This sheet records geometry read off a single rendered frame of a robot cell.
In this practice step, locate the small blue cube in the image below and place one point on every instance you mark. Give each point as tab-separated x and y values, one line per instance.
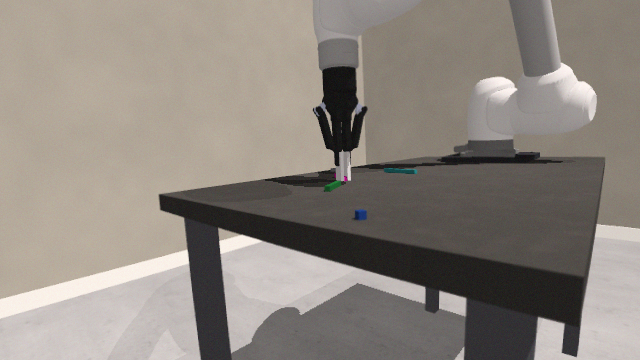
361	214

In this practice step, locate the green rod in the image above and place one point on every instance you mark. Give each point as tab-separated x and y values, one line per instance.
332	186

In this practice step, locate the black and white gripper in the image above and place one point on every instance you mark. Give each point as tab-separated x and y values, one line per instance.
340	100

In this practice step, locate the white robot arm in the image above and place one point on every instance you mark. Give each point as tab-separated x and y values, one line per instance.
550	99

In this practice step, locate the turquoise rod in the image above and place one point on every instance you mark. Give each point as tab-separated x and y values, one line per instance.
408	171

